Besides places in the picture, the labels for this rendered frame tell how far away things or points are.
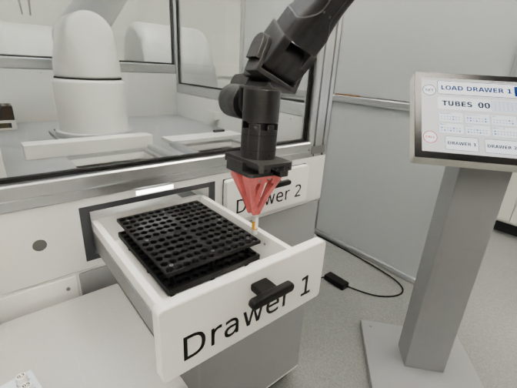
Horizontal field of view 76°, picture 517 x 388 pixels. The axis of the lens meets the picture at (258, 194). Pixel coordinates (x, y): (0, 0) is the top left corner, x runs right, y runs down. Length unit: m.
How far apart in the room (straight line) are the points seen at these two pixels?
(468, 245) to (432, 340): 0.44
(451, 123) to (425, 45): 0.94
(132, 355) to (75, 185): 0.30
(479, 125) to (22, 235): 1.19
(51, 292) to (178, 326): 0.37
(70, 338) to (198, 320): 0.28
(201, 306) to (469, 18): 1.83
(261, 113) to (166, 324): 0.31
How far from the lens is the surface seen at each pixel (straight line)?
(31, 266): 0.71
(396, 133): 2.11
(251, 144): 0.51
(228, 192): 0.79
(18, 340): 0.69
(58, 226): 0.69
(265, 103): 0.50
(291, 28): 0.50
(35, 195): 0.67
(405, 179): 2.12
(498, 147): 1.20
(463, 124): 1.20
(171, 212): 0.70
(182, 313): 0.42
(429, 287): 1.45
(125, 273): 0.57
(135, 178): 0.70
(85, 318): 0.69
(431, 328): 1.56
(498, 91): 1.31
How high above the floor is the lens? 1.19
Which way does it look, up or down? 21 degrees down
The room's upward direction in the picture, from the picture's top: 3 degrees clockwise
